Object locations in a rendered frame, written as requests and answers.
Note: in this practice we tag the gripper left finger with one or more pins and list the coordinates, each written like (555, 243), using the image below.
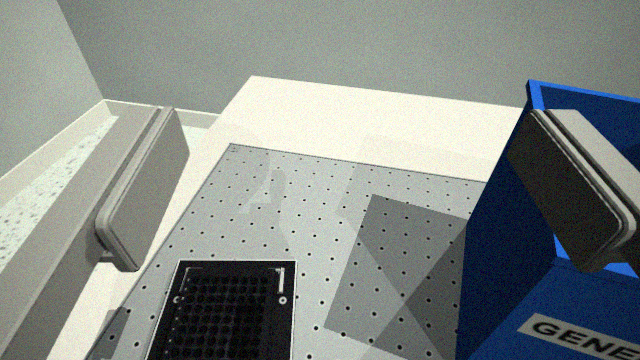
(110, 211)

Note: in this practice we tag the blue open-top bin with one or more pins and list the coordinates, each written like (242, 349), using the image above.
(514, 304)

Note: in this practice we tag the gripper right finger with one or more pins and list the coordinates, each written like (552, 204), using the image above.
(587, 191)

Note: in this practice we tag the black well plate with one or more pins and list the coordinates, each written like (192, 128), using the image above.
(214, 309)

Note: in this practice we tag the grey flat base plate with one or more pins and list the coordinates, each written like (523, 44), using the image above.
(380, 253)

